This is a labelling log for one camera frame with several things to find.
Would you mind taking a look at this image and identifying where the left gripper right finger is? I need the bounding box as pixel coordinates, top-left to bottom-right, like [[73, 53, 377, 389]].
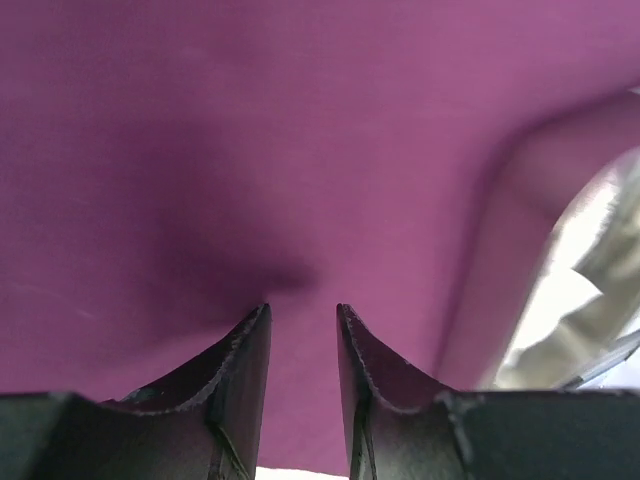
[[336, 304, 639, 479]]

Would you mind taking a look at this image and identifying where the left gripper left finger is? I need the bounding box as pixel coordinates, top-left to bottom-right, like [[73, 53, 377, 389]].
[[1, 305, 272, 480]]

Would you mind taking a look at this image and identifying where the stainless steel tray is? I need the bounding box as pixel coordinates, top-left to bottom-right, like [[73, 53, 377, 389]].
[[480, 149, 639, 390]]

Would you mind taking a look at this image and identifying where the purple cloth drape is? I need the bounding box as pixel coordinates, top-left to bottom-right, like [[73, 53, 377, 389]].
[[1, 1, 639, 475]]

